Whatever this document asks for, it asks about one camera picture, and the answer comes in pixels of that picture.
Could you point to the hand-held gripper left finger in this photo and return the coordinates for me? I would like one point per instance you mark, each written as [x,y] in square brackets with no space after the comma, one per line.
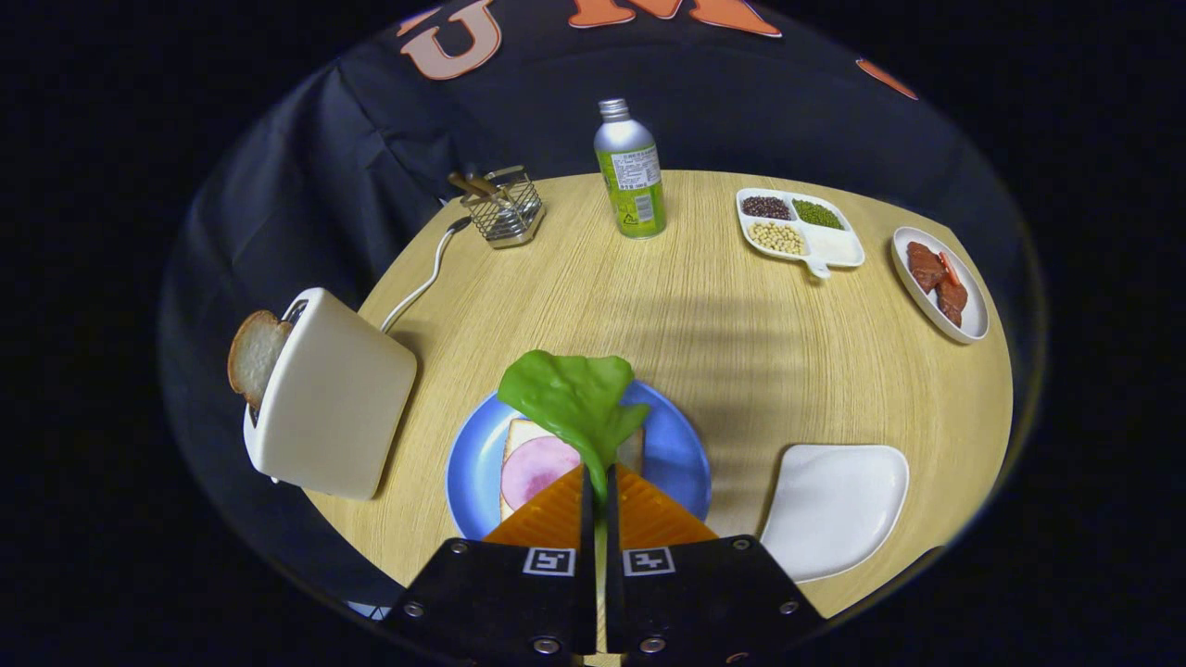
[500,602]

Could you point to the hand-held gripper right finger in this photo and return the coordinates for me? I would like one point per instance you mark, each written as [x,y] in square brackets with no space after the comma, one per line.
[704,602]

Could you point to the green lettuce leaf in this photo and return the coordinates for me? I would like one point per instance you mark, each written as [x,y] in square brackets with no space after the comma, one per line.
[570,398]

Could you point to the toasted bread slice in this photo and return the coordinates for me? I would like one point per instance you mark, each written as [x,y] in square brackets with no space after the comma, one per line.
[255,357]

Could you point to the pink ham slice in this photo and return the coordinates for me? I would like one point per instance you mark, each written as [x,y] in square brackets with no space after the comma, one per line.
[533,465]

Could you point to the white square plate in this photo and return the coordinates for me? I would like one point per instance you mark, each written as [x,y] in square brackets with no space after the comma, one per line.
[834,509]

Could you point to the blue round plate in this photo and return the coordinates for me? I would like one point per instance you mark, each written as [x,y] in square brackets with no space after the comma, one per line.
[667,445]

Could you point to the white bread slice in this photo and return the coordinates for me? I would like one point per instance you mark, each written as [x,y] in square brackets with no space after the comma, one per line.
[517,435]

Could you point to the cream white toaster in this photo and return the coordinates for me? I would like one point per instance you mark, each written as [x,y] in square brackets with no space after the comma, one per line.
[334,408]

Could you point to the pile of yellow soybeans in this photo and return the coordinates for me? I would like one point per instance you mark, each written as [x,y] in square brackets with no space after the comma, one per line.
[776,238]

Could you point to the white divided dish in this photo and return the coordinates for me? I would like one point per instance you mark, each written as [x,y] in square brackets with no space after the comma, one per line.
[834,245]

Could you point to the brown meat piece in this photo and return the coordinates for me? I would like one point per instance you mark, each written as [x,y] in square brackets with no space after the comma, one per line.
[925,266]
[952,299]

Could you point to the white oval plate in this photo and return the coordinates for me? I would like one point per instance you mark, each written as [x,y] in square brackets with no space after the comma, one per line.
[971,315]

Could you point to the pile of red beans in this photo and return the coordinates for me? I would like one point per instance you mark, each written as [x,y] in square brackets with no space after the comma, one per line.
[765,207]

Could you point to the pile of green beans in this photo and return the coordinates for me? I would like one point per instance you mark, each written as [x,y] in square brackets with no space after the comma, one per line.
[817,214]

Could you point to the red chilli strip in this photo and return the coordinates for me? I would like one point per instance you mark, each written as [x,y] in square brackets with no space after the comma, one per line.
[949,269]

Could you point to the brown sticks bundle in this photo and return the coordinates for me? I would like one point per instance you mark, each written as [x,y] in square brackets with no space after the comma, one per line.
[468,185]

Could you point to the silver bottle with green label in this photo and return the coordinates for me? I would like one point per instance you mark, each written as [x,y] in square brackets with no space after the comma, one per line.
[632,176]

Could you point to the black backdrop cloth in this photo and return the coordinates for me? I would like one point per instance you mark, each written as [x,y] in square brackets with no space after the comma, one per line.
[306,185]

